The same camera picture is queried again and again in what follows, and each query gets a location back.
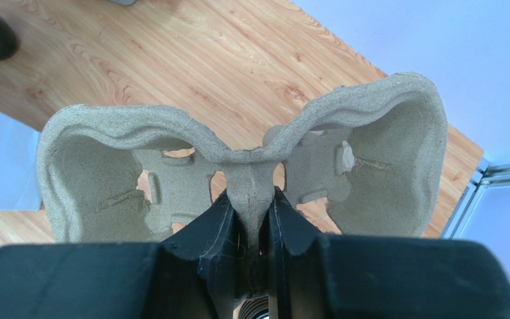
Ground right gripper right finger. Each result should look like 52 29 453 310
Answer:
266 189 510 318

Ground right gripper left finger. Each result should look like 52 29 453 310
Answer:
0 193 240 318

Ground cardboard cup carrier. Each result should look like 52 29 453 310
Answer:
37 72 449 249

